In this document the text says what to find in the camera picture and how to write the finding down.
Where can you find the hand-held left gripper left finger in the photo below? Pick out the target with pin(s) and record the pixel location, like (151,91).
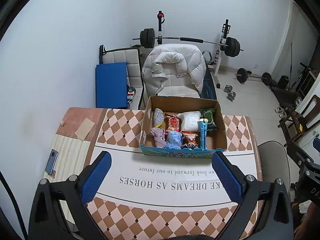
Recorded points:
(96,177)

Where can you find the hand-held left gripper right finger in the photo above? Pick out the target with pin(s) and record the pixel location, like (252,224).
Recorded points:
(226,177)

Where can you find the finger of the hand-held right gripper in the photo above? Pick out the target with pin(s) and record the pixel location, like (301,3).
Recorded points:
(317,145)
(297,152)

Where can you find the long blue snack packet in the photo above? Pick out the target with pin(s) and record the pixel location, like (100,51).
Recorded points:
(203,135)

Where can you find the orange panda snack packet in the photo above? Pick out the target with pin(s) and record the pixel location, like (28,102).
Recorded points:
(190,140)

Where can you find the green snack packet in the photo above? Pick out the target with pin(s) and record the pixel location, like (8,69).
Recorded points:
(210,117)

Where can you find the blue white tissue packet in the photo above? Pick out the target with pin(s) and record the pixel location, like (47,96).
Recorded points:
(173,138)

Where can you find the white powder bag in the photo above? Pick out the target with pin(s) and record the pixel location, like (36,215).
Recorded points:
(190,121)

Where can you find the cardboard box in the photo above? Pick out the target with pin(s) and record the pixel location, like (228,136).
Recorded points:
(160,152)

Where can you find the purple cloth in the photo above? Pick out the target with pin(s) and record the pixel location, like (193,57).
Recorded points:
(158,136)

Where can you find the red snack packet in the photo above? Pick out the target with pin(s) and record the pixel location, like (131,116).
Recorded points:
(173,123)

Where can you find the silver bead pouch yellow trim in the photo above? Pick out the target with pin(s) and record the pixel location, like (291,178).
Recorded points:
(158,116)

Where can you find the person's right forearm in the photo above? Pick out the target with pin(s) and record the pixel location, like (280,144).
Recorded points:
(312,220)

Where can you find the grey office chair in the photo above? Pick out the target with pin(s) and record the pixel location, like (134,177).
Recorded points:
(272,155)

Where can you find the dark wooden chair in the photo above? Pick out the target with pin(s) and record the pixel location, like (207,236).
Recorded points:
(287,120)

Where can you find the striped cream table cover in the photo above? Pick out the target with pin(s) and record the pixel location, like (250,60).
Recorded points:
(70,150)

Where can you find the pair of white shoes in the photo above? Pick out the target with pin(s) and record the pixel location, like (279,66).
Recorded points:
(280,111)

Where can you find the blue smartphone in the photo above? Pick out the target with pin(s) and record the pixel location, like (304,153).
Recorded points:
(52,161)

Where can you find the brown paper piece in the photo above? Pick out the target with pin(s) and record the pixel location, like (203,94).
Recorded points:
(85,128)

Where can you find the checkered printed table mat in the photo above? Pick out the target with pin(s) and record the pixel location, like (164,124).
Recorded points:
(150,197)

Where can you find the black exercise machine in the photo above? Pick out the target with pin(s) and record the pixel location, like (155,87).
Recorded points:
(282,95)

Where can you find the person's dark fleece clothing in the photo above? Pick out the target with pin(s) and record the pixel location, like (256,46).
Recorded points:
(195,237)

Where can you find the black speaker box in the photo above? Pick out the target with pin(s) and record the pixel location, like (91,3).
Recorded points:
(283,82)

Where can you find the chrome dumbbell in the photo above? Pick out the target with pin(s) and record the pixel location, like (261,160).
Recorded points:
(228,88)
(231,96)

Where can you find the thin black pole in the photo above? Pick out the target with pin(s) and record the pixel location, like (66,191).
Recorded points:
(291,65)

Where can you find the blue folded mat board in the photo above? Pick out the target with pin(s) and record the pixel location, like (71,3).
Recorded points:
(111,85)

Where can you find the dark weight bench pad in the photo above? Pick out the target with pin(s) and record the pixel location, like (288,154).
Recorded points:
(208,85)

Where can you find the short barbell on floor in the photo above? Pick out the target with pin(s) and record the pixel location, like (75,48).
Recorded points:
(242,75)

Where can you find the barbell with black plates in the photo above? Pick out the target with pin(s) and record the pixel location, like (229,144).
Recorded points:
(233,46)

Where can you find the white puffer jacket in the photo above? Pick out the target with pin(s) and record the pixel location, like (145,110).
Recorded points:
(175,60)

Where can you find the white bench press rack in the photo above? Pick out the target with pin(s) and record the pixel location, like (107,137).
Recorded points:
(226,27)

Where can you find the white padded black-frame chair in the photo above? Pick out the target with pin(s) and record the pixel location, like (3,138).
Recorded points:
(120,55)

